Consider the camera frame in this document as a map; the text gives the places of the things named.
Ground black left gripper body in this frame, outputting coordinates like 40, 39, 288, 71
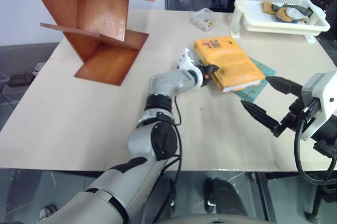
197, 64, 213, 88

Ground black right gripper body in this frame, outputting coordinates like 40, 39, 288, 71
273, 96, 307, 138

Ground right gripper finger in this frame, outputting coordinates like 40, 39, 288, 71
264, 75, 304, 96
240, 99, 282, 131

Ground orange book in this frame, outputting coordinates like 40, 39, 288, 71
194, 36, 266, 94

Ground green book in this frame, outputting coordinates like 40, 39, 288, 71
232, 56, 277, 102

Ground brown wooden bookshelf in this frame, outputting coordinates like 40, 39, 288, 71
23, 0, 150, 87

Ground small clear plastic box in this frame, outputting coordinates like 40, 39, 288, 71
191, 7, 219, 33

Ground white plastic tray rack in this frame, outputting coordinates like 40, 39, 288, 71
227, 0, 331, 44

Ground white blue fabric piece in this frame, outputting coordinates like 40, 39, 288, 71
285, 7, 308, 22

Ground items in basket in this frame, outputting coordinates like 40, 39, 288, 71
273, 2, 314, 18

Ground tan fabric piece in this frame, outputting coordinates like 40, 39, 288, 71
261, 1, 293, 23

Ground black table crossbar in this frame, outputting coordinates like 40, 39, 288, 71
253, 172, 272, 221

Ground white table leg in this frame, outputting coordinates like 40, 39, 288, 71
302, 178, 325, 221

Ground dark rounded shape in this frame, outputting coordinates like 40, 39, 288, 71
204, 177, 249, 219

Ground black power adapter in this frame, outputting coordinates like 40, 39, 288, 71
7, 73, 34, 88

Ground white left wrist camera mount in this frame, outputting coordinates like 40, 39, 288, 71
176, 47, 204, 88

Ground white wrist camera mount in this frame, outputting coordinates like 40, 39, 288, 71
300, 71, 337, 142
176, 47, 204, 88

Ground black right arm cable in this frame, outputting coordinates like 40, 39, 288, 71
294, 104, 337, 193

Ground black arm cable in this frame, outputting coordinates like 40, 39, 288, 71
147, 94, 183, 224
294, 104, 337, 193

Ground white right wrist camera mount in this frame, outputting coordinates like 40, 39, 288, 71
300, 71, 337, 142

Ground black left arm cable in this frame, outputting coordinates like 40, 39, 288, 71
147, 94, 183, 224

